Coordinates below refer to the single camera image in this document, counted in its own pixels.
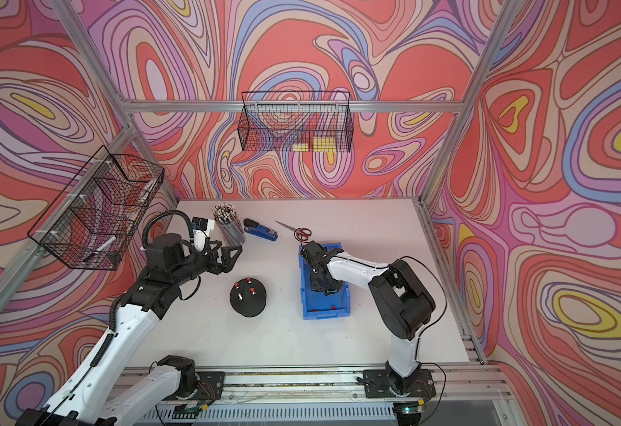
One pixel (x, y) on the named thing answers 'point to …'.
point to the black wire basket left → (88, 225)
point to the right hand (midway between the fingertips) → (326, 291)
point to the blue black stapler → (254, 227)
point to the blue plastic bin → (318, 305)
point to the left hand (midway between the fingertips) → (233, 246)
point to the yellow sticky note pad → (324, 144)
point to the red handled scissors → (300, 234)
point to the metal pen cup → (229, 224)
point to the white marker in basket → (100, 248)
